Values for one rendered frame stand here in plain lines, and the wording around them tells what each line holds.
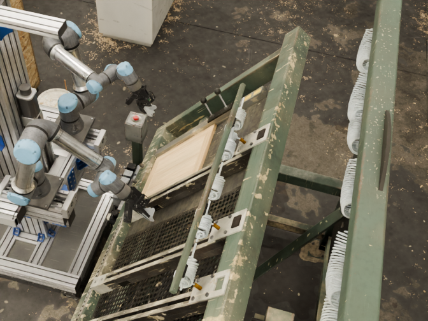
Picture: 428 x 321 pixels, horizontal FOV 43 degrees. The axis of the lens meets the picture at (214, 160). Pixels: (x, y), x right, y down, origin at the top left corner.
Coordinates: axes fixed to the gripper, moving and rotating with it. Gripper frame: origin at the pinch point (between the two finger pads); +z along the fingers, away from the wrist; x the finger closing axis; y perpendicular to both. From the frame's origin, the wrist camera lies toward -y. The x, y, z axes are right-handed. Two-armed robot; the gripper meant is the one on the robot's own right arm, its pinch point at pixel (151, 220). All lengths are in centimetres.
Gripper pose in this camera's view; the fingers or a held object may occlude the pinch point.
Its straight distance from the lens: 280.1
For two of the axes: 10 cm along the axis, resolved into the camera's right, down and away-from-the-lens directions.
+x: -5.9, 0.0, 8.1
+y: 5.1, -7.8, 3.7
